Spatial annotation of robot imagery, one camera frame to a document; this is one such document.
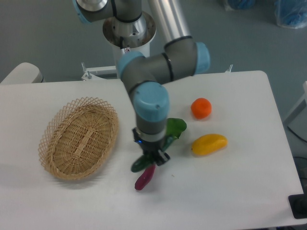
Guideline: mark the green bok choy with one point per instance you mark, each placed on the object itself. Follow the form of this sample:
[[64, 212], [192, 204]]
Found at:
[[175, 127]]

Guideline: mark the orange tangerine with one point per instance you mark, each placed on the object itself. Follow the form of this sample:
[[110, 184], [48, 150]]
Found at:
[[201, 108]]

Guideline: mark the blue plastic bag right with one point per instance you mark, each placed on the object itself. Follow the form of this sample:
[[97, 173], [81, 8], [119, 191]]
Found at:
[[291, 14]]

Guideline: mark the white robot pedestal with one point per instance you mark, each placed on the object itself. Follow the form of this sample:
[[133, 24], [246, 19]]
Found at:
[[123, 37]]

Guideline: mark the yellow mango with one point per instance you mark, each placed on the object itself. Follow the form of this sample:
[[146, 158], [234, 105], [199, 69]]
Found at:
[[208, 144]]

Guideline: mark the white chair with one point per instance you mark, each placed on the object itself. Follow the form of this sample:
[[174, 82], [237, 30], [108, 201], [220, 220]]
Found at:
[[24, 73]]

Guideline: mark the blue plastic bag left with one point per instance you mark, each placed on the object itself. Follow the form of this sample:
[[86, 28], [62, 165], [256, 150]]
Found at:
[[234, 5]]

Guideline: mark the woven wicker basket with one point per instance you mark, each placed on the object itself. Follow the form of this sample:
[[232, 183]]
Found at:
[[79, 139]]

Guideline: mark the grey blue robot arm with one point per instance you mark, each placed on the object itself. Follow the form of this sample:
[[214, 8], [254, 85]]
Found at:
[[144, 77]]

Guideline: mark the black device at edge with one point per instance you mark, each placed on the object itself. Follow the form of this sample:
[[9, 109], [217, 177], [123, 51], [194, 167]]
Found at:
[[298, 204]]

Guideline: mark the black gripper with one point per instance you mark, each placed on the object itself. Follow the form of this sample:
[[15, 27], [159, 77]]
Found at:
[[152, 144]]

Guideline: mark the purple sweet potato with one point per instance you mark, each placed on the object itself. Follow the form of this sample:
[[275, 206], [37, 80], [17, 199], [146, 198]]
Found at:
[[145, 178]]

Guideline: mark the green cucumber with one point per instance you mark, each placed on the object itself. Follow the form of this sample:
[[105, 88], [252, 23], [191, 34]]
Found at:
[[144, 161]]

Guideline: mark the blue plastic bag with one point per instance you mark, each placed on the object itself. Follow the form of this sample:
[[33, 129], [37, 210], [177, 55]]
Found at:
[[291, 14], [234, 5]]

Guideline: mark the white furniture at right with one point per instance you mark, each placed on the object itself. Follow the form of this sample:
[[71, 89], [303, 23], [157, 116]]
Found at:
[[297, 108]]

